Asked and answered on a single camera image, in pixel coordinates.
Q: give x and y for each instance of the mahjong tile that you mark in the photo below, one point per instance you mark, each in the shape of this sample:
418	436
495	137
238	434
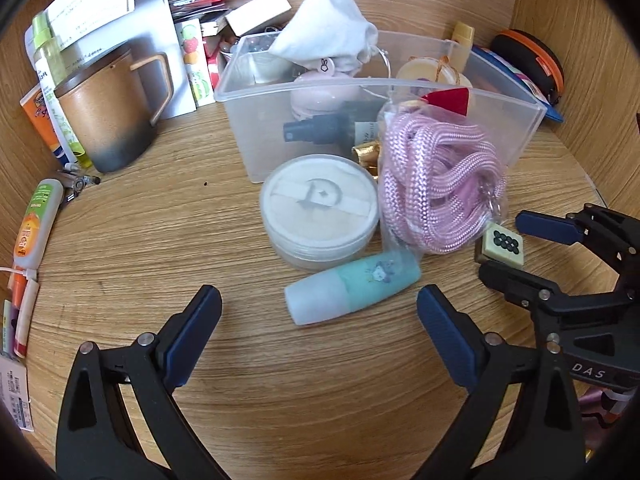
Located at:
502	242

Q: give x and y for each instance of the fruit print box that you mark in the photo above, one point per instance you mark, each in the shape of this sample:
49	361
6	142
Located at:
192	60

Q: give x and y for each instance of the clear plastic storage box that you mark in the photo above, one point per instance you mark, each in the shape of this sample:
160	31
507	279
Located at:
265	125

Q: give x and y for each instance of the white paper sheet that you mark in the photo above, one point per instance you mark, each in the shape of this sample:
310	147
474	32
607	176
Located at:
90	0

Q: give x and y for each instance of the gold ribbon ornament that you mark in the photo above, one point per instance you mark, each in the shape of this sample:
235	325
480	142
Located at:
367	155

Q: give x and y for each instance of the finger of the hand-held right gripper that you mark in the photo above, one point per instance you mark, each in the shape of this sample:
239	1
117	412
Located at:
520	290
545	227

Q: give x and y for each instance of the brown mug with lid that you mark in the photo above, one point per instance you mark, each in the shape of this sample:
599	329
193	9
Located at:
105	115

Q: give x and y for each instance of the glass bowl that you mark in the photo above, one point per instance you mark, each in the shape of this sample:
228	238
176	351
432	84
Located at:
262	60

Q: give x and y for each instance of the wooden desktop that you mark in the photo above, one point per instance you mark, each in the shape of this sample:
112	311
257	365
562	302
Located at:
150	260

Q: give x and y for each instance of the white paper label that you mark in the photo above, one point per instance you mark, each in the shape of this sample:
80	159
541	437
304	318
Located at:
15	390

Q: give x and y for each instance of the pink round compact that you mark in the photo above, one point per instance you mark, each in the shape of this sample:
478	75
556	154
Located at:
320	95

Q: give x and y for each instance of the small teal bottle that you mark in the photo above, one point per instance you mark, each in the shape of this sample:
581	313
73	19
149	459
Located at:
360	280

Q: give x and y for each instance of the round white powder box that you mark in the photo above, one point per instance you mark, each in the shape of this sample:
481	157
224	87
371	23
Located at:
315	210

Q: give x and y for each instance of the yellow sunscreen bottle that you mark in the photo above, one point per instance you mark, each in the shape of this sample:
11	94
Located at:
462	35

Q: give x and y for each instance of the orange and green tube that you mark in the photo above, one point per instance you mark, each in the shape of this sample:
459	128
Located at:
35	225

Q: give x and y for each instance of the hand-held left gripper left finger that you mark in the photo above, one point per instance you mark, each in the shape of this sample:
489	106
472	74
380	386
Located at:
195	330

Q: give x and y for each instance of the blue pencil case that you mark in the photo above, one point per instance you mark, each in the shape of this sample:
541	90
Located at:
552	110

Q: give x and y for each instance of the red velvet pouch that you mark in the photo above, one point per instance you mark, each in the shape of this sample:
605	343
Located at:
450	100

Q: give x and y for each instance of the dark green spray bottle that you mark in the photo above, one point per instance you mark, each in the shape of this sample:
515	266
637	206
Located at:
320	127

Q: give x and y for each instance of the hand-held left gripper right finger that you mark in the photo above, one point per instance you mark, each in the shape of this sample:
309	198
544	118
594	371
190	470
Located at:
445	340

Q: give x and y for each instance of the colourful sachets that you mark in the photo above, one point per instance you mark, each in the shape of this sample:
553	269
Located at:
22	310

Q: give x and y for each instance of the white cloth pouch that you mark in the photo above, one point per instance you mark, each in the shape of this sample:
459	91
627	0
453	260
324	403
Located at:
320	25

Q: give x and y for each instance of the small white box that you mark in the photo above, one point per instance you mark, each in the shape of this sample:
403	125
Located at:
257	10

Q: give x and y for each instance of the black and orange zip case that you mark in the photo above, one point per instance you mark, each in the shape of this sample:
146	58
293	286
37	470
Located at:
530	55

